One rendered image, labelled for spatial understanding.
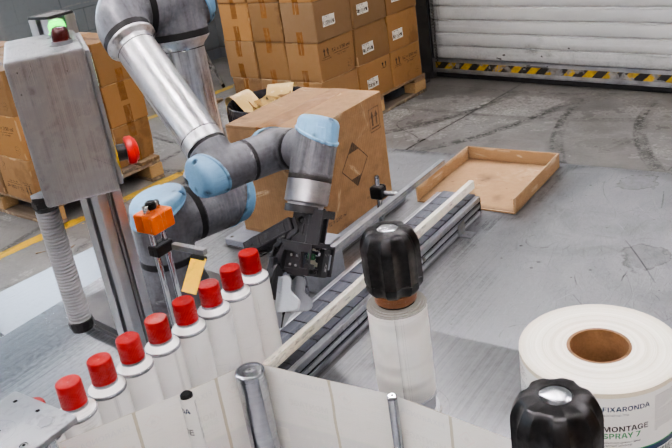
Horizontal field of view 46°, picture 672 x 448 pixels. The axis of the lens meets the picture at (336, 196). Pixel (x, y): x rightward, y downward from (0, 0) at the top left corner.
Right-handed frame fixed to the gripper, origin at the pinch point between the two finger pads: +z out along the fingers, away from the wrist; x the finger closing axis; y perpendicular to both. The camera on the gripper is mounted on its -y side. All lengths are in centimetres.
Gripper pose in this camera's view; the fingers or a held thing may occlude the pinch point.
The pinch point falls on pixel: (277, 319)
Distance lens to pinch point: 137.8
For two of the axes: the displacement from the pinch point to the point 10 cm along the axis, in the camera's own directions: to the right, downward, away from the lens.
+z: -1.6, 9.9, -0.4
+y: 8.2, 1.1, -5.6
